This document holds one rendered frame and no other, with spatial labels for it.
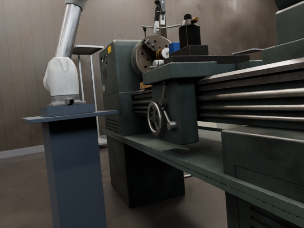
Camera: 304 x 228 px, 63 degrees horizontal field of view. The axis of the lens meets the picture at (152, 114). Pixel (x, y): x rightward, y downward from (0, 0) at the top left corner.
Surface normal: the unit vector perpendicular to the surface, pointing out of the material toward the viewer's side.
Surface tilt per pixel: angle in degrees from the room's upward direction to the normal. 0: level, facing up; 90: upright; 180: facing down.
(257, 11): 90
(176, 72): 90
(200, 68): 90
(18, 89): 90
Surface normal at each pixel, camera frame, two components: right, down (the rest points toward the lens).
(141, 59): 0.38, 0.02
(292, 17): -0.92, 0.11
